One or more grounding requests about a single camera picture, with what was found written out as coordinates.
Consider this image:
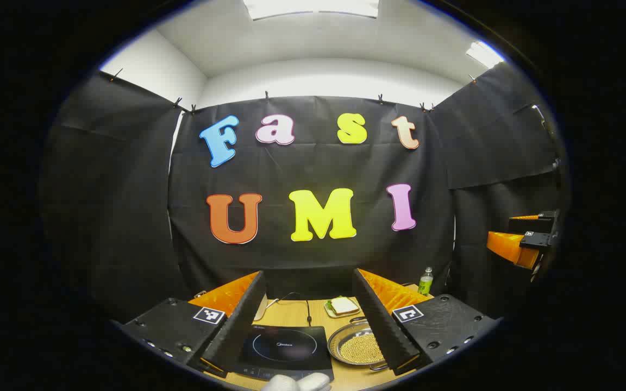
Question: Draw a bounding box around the stainless steel pot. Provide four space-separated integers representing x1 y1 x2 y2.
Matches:
327 318 390 371

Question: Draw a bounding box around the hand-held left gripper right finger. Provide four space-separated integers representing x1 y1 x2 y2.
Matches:
352 268 503 376

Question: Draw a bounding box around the large ceiling light panel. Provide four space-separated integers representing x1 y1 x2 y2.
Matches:
242 0 380 21

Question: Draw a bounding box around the black induction cooktop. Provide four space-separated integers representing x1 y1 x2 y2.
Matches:
234 325 335 382

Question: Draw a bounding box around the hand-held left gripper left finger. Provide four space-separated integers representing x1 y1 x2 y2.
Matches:
120 270 268 378

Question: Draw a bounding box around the white soft object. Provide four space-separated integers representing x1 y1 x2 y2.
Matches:
261 373 331 391

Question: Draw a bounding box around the pile of soybeans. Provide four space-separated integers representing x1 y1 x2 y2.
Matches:
340 333 384 365

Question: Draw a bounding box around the small ceiling light panel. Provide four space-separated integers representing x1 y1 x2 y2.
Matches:
465 41 505 70

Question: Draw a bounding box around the white bread sandwich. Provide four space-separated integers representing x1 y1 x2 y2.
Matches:
330 297 360 316

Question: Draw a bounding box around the black power cable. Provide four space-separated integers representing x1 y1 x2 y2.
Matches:
266 292 314 326

